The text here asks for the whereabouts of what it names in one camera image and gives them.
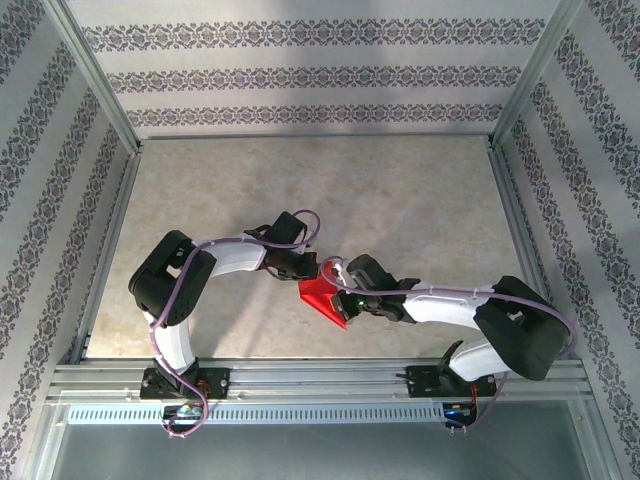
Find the red paper sheet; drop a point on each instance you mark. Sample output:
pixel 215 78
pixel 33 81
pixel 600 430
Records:
pixel 320 300

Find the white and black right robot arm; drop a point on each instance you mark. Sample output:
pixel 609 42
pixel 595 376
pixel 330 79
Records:
pixel 525 335

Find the grey metal panel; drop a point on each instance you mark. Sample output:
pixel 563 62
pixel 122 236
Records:
pixel 320 455

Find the small circuit board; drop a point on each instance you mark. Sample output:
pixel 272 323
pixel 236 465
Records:
pixel 460 411
pixel 185 411

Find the aluminium mounting rail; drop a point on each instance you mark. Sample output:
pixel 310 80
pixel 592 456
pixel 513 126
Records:
pixel 320 380

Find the aluminium frame floor rail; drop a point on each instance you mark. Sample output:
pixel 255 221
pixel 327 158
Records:
pixel 109 250
pixel 320 136
pixel 522 225

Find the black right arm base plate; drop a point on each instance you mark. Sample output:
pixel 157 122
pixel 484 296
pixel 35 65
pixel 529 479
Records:
pixel 420 382

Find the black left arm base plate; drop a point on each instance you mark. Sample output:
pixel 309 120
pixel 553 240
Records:
pixel 220 382

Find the aluminium frame post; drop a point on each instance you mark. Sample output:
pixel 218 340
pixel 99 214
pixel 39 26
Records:
pixel 595 440
pixel 95 75
pixel 538 75
pixel 42 440

